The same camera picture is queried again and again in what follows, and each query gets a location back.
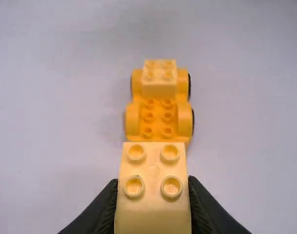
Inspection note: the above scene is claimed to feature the yellow toy car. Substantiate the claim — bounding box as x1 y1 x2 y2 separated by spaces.
123 58 196 143

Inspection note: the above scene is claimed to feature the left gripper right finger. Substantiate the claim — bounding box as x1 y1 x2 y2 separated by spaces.
186 175 253 234

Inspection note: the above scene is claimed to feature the yellow toy brick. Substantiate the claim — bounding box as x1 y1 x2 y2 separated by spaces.
115 141 195 234

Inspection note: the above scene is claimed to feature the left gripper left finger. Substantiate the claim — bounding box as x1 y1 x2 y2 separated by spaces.
62 177 120 234

